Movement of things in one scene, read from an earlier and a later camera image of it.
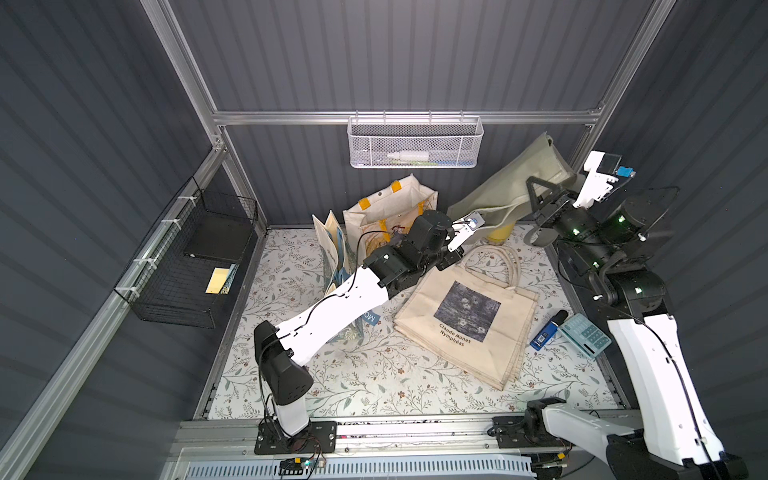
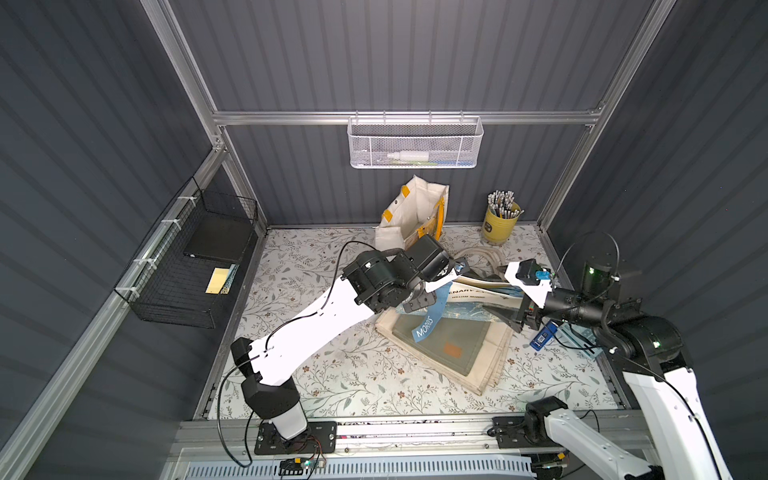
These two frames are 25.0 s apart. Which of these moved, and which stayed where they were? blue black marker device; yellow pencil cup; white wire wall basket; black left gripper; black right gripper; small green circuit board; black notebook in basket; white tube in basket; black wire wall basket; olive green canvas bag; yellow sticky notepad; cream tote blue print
Moved: cream tote blue print; black left gripper; olive green canvas bag; black right gripper
Stayed: black wire wall basket; white tube in basket; yellow sticky notepad; black notebook in basket; yellow pencil cup; white wire wall basket; blue black marker device; small green circuit board
